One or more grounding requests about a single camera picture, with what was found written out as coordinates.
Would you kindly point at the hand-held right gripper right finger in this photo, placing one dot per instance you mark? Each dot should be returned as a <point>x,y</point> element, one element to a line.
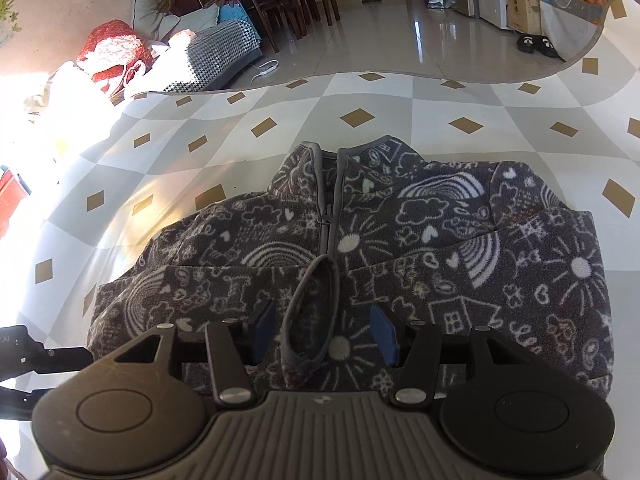
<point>385,332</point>

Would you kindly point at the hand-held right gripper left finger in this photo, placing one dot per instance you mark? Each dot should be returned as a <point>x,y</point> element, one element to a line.
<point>262,327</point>

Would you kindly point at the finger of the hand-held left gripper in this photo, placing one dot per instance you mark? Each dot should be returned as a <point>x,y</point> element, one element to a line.
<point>20,402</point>
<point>65,359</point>

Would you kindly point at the grey printed fleece jacket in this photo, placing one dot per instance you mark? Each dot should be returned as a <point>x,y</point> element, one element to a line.
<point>425,260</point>

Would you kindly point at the red wooden cabinet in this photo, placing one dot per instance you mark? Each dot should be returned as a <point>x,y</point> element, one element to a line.
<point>12,200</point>

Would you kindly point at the houndstooth covered sofa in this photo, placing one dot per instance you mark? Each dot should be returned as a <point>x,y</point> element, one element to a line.
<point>220,55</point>

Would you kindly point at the teal cloth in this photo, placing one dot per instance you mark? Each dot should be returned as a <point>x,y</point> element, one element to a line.
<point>237,20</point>

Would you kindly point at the red crocheted blanket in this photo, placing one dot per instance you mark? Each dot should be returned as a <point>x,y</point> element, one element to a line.
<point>112,52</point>

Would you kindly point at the black slipper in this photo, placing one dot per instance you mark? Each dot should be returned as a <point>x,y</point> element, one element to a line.
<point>549,48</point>
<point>527,44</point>

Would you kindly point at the grey pillow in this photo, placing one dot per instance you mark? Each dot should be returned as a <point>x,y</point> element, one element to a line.
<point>150,15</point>

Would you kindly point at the cardboard box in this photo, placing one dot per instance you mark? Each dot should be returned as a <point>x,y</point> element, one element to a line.
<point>524,10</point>

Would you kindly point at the side table with clear cover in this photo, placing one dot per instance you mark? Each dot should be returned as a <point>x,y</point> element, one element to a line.
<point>570,25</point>

